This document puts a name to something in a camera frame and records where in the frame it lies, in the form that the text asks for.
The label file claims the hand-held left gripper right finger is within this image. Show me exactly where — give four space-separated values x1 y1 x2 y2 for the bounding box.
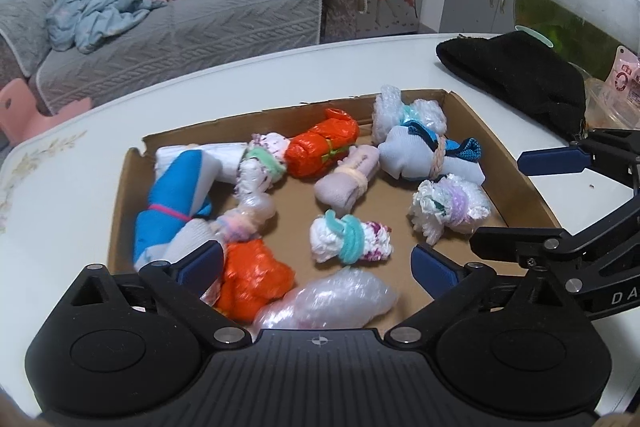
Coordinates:
384 243 571 350

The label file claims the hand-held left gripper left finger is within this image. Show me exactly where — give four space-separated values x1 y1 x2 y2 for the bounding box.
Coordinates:
70 240 253 350

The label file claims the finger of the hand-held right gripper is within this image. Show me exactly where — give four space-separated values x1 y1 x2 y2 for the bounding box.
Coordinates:
517 129 640 194
470 207 640 266

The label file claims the plain orange plastic bag bundle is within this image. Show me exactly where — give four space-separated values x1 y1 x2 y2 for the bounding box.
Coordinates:
202 239 297 323

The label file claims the clear plastic bundle pastel scrunchie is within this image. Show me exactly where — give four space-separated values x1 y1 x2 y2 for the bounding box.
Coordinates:
210 194 277 243

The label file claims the white bundle purple scrunchie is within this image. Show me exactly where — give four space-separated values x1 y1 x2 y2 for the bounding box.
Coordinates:
409 173 493 244

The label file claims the blue and white sock bundle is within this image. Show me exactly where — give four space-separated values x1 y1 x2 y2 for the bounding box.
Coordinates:
132 141 248 270

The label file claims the white floral bundle teal scrunchie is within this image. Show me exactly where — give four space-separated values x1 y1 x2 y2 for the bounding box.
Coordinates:
309 209 394 265

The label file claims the clear bubble plastic bag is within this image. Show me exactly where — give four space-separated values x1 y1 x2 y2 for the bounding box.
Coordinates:
252 268 396 333

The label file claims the brown cardboard box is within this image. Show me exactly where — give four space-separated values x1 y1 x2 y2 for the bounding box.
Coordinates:
107 88 563 308

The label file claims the white plastic bundle green scrunchie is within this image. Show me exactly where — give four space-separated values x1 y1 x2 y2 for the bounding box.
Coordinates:
235 132 290 208

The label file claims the light blue sock braided tie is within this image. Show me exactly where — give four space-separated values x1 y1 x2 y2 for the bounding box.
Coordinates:
378 121 485 185

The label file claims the lilac sock cream tie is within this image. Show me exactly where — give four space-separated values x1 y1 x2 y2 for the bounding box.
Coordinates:
314 144 383 218

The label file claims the bubble wrap bundle teal tie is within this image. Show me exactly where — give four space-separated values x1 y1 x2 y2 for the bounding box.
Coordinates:
371 85 448 145

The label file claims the orange bag bundle green tie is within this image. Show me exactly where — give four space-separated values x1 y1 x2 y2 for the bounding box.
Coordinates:
285 108 361 179

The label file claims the clear plastic food container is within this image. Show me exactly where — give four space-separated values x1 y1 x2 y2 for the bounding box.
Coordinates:
582 77 640 130

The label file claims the black knit hat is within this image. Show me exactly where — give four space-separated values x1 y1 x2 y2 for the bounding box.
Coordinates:
436 32 587 140

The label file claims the glass fish bowl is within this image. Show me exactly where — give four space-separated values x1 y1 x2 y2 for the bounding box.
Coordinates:
514 0 640 72

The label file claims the pink plastic stool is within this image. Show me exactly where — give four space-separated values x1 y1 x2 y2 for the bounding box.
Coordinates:
0 78 93 145

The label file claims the grey quilted sofa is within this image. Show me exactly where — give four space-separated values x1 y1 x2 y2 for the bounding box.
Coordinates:
0 0 378 115

